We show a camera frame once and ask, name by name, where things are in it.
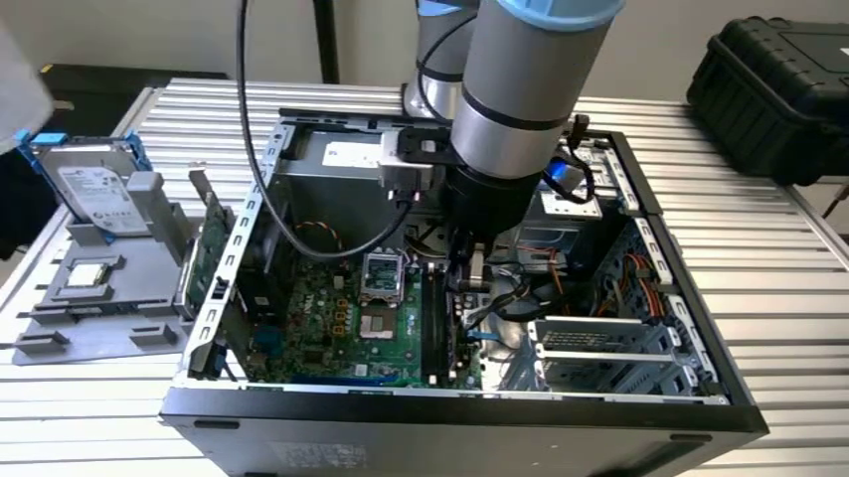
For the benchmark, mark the dark RAM stick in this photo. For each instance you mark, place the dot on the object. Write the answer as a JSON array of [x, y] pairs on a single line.
[[453, 343], [119, 304]]

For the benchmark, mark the black RAM slot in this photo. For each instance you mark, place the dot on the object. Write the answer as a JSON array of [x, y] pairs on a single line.
[[422, 323], [440, 323], [430, 323]]

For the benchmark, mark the silver drive cage blue latch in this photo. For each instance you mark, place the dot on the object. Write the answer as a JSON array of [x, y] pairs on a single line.
[[571, 211]]

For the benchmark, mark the grey power supply unit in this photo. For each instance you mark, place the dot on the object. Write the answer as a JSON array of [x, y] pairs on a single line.
[[345, 208]]

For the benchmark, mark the CPU socket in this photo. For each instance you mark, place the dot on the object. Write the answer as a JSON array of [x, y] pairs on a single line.
[[378, 323]]

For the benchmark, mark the perforated silver disk bay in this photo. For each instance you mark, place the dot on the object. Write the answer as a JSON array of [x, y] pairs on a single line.
[[604, 323]]

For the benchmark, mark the green motherboard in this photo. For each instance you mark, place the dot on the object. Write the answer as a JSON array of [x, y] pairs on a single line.
[[392, 355]]

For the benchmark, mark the black case fan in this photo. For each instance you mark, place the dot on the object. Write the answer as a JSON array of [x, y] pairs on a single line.
[[266, 278]]

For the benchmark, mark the black stand pole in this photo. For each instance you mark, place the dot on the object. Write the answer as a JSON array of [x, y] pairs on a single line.
[[328, 45]]

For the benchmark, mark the blue expansion slot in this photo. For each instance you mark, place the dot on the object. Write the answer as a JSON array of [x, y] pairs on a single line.
[[345, 378]]

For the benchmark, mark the green graphics card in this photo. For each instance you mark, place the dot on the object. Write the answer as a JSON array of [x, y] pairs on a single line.
[[214, 233]]

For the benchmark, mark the black hard carrying case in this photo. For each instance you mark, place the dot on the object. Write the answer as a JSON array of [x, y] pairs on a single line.
[[763, 99]]

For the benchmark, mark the black open PC case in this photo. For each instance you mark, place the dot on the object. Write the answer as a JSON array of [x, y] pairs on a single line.
[[465, 447]]

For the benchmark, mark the grey parts rack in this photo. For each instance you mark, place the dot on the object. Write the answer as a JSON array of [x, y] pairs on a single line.
[[143, 283]]

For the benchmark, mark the black cabinet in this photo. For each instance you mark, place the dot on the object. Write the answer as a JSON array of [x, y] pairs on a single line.
[[133, 94]]

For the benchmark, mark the hard disk blue carrier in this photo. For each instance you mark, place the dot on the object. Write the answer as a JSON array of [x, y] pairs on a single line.
[[83, 166]]

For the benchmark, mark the silver CPU chip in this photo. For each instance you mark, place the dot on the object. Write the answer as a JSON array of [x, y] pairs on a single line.
[[87, 275]]

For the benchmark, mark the person in grey top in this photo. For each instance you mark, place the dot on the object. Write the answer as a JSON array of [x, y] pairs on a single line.
[[21, 74]]

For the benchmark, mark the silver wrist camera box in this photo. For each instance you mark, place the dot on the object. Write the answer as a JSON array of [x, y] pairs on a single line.
[[405, 174]]

